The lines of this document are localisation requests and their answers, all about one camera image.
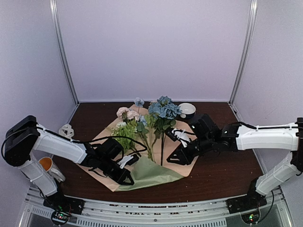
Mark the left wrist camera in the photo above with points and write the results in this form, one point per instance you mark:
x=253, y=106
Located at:
x=128, y=160

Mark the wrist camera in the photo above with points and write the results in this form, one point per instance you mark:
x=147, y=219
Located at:
x=128, y=160
x=177, y=134

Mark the aluminium front rail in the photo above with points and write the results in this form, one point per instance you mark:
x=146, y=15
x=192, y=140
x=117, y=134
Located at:
x=211, y=213

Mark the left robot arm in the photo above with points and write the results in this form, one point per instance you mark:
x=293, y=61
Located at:
x=27, y=135

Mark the orange and white cup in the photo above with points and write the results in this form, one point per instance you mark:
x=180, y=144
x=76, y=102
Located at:
x=51, y=168

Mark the white ribbon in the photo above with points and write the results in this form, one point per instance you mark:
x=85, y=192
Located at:
x=66, y=131

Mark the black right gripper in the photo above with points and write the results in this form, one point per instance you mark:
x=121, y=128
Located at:
x=181, y=156

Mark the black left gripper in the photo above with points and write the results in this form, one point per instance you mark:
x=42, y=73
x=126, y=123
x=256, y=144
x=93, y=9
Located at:
x=120, y=178

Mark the pink and green wrapping paper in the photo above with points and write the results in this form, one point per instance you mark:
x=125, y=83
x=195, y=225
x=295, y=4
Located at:
x=147, y=173

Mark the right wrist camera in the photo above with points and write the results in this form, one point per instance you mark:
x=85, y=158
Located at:
x=177, y=134

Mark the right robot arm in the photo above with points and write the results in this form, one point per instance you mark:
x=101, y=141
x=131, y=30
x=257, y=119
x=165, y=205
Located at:
x=207, y=136

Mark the white and dark bowl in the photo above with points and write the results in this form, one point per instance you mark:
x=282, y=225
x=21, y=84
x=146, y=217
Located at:
x=188, y=110

